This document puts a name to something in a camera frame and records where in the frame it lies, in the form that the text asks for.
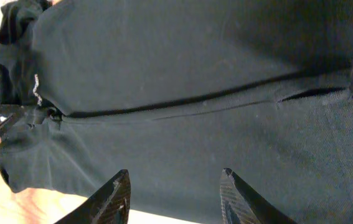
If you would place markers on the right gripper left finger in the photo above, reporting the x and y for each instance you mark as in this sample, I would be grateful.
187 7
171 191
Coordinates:
108 205

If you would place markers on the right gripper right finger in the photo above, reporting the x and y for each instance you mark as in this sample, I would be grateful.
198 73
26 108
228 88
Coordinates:
241 204

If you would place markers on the black polo shirt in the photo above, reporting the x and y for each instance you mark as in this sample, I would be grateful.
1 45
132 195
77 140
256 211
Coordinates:
176 91

